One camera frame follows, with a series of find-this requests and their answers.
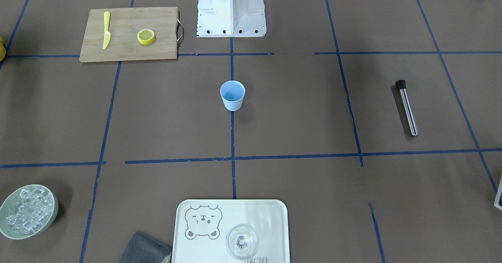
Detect yellow lemon slices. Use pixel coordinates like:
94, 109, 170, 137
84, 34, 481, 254
136, 29, 156, 45

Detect steel muddler black cap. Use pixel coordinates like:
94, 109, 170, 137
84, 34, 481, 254
395, 79, 419, 137

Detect green bowl of ice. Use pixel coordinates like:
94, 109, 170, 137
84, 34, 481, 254
0, 184, 59, 240

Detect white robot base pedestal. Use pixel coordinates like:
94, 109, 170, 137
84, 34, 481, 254
196, 0, 267, 38

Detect light blue cup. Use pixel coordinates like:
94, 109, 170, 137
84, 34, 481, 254
219, 80, 246, 111

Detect grey folded cloth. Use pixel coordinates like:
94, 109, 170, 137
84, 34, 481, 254
118, 232, 172, 263

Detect white bear tray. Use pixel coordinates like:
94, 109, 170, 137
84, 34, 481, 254
171, 200, 291, 263

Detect yellow plastic knife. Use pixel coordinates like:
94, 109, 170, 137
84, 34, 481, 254
102, 11, 111, 49

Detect wooden cutting board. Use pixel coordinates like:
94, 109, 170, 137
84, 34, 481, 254
79, 7, 182, 63

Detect yellow lemon by edge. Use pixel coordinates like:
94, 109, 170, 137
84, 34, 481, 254
0, 37, 7, 62

